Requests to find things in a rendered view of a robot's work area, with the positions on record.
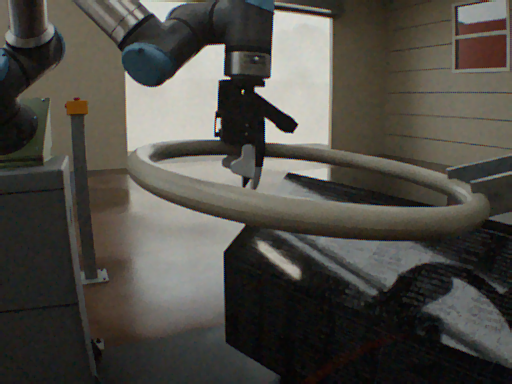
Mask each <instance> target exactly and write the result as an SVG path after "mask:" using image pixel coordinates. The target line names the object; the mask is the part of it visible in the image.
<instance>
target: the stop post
mask: <svg viewBox="0 0 512 384"><path fill-rule="evenodd" d="M87 101H88V100H74V101H66V104H67V112H66V113H67V115H71V116H70V122H71V132H72V133H71V141H72V151H73V158H72V161H73V170H74V181H75V191H76V201H77V215H78V223H79V230H80V240H81V250H82V260H83V269H84V272H80V275H81V282H82V285H83V286H85V285H89V284H95V283H96V284H99V283H104V282H109V279H108V275H107V272H106V269H101V270H97V267H96V258H95V248H94V236H93V225H92V215H91V203H90V193H89V182H88V170H87V160H86V152H87V149H86V138H85V117H84V114H88V104H87Z"/></svg>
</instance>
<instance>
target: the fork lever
mask: <svg viewBox="0 0 512 384"><path fill-rule="evenodd" d="M446 175H447V178H448V179H452V178H457V179H459V180H462V181H464V182H466V183H468V184H470V189H471V193H482V194H484V195H485V196H486V198H487V199H488V200H489V203H490V208H491V211H490V214H489V217H492V216H496V215H500V214H504V213H508V212H512V153H509V154H507V155H503V156H497V157H493V158H490V159H487V160H480V161H476V162H472V163H469V164H465V165H458V166H454V167H450V168H447V169H446Z"/></svg>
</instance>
